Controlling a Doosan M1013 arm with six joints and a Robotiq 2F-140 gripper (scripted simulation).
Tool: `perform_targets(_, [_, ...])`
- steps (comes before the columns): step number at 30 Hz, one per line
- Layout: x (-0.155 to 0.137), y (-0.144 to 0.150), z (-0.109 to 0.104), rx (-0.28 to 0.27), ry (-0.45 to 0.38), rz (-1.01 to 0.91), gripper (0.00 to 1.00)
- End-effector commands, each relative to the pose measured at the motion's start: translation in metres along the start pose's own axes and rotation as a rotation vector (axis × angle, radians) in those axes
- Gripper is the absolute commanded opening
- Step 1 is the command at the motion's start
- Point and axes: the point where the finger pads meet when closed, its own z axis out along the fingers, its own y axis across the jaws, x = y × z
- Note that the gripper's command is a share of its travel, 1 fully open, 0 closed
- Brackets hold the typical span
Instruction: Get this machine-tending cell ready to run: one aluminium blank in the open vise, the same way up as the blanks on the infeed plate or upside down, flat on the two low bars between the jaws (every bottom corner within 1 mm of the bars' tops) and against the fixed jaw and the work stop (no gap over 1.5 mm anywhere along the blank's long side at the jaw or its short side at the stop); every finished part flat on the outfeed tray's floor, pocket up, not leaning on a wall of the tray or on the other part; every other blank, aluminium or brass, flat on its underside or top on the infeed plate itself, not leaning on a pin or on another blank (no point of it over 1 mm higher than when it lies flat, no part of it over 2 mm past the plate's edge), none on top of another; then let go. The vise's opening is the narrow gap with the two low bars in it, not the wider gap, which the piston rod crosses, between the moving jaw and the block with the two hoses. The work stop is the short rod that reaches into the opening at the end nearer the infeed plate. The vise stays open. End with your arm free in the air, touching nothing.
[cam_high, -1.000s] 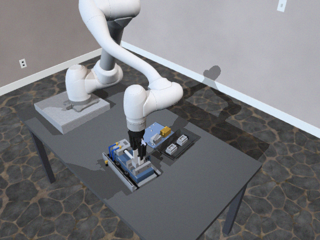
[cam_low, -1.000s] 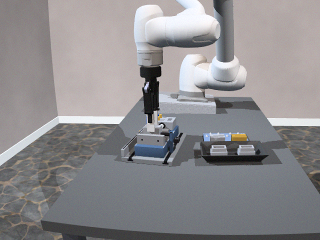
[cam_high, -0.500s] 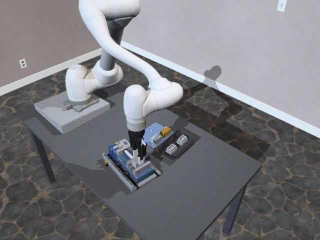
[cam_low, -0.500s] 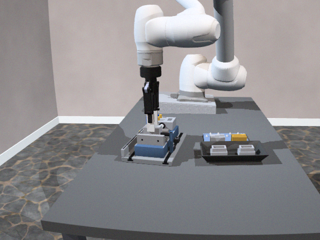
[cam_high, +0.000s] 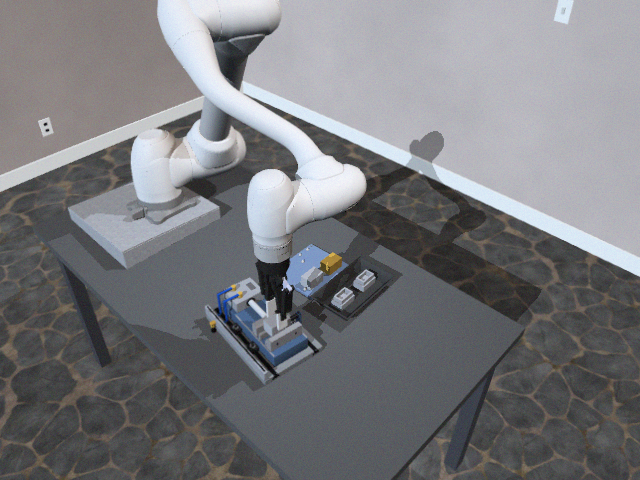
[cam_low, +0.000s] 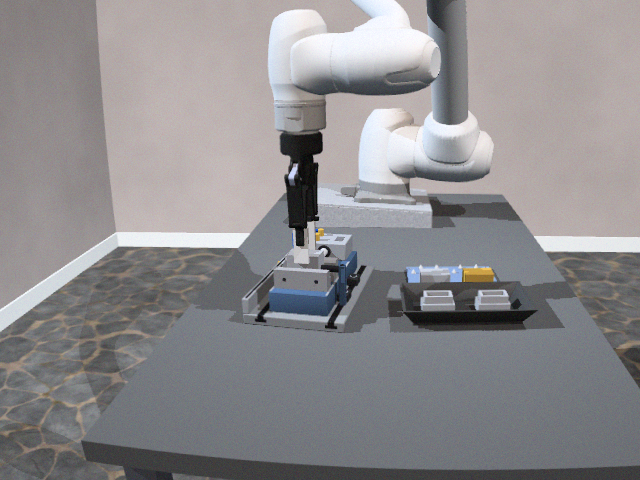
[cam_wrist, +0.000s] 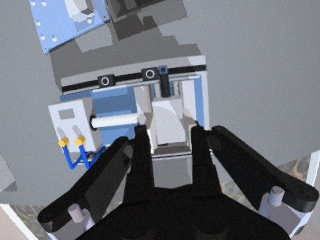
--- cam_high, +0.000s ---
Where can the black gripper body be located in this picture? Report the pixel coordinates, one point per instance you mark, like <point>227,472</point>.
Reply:
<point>277,270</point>

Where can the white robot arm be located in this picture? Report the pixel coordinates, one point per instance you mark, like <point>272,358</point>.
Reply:
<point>276,208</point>

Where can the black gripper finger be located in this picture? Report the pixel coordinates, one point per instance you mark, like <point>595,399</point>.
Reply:
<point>268,292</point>
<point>284,293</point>

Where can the yellow rectangular block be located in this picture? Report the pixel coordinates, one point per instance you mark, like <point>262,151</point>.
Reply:
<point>331,263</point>

